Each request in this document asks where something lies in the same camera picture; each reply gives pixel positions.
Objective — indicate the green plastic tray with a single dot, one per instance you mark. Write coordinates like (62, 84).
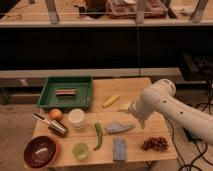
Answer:
(83, 99)

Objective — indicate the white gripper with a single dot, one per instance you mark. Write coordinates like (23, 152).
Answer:
(139, 111)

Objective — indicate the metal cup with handle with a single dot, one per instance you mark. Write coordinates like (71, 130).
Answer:
(54, 125)

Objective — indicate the white plastic cup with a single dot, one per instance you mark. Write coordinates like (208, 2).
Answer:
(76, 117)

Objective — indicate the grey blue cloth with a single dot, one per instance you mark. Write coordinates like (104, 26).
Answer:
(116, 127)

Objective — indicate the orange fruit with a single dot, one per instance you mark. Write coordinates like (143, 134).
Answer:
(55, 114)

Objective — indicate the silver fork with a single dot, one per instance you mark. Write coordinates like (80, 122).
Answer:
(124, 108)

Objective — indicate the purple bowl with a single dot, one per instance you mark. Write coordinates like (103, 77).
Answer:
(40, 152)

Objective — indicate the green translucent cup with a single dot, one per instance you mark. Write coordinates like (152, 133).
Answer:
(80, 151)

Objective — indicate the dark red grape bunch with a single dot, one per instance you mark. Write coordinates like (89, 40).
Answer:
(156, 143)

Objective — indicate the black box on floor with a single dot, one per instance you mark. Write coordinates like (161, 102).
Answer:
(190, 136)

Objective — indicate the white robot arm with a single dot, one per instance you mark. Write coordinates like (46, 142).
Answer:
(159, 97)

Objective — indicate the green chili pepper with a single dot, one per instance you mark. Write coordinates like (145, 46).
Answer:
(98, 129)

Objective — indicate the blue sponge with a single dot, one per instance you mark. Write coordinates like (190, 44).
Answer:
(119, 150)

